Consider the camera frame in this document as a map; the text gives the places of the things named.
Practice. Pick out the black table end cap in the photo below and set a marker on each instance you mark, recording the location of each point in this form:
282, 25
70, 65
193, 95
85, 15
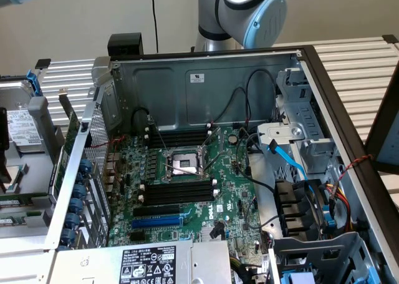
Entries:
390, 38
43, 63

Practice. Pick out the blue plastic disk carrier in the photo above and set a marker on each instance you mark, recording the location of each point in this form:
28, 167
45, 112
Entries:
34, 84

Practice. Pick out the dark leaning side panel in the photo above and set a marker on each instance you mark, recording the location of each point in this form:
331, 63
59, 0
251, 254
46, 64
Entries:
374, 131

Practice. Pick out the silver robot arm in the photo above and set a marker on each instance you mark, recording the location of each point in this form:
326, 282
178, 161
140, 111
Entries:
224, 15

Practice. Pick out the silver hard disk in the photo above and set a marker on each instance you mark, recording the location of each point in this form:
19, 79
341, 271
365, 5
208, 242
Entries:
25, 128

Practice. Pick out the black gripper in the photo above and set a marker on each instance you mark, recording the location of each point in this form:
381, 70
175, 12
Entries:
3, 128

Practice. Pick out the black box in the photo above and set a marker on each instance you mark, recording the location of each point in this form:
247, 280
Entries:
124, 43

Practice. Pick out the grey parts rack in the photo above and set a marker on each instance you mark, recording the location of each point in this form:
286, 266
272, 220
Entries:
39, 121

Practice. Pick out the green graphics card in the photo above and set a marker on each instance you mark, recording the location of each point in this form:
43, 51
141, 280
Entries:
73, 125

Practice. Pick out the silver power supply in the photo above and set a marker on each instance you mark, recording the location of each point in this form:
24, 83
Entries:
93, 262

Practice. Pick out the short black expansion slot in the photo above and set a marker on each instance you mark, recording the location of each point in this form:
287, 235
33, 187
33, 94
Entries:
138, 237

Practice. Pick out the round coin battery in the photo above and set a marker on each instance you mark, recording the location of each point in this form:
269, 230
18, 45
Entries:
232, 138

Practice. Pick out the blue plastic slot clip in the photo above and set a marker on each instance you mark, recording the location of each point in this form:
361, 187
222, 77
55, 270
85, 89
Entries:
84, 165
72, 219
75, 204
67, 235
79, 190

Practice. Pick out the green motherboard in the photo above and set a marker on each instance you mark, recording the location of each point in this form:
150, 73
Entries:
230, 184

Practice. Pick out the long black expansion slot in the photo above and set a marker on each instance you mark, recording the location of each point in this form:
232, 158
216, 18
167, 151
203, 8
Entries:
156, 211

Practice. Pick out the CPU socket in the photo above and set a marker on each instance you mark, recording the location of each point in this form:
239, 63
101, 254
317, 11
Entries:
184, 163

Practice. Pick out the silver metal disk bay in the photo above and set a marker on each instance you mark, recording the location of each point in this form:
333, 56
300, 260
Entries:
311, 134

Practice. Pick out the open PC case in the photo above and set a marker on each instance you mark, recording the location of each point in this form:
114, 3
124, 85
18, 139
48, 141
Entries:
174, 87

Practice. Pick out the grey metal drive cage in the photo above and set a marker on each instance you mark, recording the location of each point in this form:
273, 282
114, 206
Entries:
311, 249

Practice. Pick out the blue expansion slot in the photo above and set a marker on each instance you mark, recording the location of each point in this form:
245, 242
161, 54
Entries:
156, 223

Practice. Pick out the silver chipset heat sink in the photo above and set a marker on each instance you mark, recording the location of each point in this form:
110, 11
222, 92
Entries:
205, 234

